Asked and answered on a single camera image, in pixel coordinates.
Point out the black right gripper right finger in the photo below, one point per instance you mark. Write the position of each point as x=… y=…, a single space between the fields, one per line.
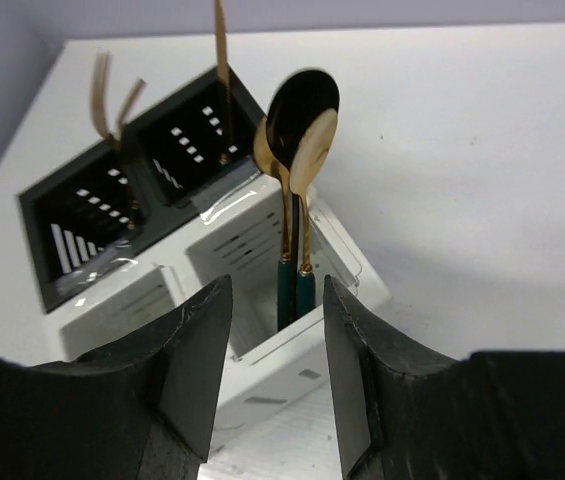
x=405 y=411

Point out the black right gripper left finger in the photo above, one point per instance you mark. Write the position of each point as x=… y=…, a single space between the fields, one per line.
x=140 y=407

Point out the gold spoon green handle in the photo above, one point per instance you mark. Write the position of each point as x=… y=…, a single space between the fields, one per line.
x=274 y=200
x=312 y=200

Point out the gold knife green handle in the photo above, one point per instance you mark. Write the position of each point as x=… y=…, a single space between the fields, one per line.
x=224 y=76

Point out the black spoon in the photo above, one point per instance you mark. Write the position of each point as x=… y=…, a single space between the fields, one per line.
x=294 y=139

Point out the white utensil caddy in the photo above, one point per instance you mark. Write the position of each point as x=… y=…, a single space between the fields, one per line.
x=265 y=369

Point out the black utensil caddy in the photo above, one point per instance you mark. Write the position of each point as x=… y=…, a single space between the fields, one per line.
x=180 y=158

